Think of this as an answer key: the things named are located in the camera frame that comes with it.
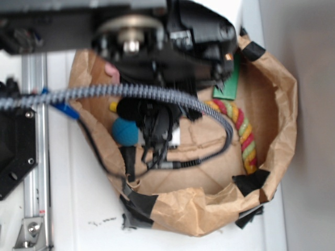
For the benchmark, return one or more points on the blue dimpled ball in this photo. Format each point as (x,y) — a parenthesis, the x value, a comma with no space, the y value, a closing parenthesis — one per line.
(125,132)

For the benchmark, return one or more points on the green box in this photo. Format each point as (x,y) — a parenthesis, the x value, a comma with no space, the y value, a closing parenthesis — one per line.
(229,91)

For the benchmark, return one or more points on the aluminium extrusion rail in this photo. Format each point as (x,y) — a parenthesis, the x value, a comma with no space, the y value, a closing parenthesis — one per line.
(37,198)

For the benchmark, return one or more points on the metal corner bracket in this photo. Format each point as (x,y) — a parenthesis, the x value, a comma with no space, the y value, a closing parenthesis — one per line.
(32,235)

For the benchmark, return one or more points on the brown paper bag bin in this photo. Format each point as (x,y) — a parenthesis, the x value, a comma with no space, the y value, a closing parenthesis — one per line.
(199,200)

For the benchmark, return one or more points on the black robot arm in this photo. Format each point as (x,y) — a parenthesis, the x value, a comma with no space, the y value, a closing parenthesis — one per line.
(164,50)

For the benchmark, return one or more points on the multicolour twisted rope toy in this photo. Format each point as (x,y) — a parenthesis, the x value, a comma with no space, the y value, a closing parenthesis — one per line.
(244,128)

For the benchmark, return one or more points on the black hexagonal mount plate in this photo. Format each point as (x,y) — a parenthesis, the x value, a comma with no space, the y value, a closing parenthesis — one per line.
(18,147)

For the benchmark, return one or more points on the pink plush mouse toy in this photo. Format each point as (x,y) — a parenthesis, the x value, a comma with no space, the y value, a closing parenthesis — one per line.
(111,71)

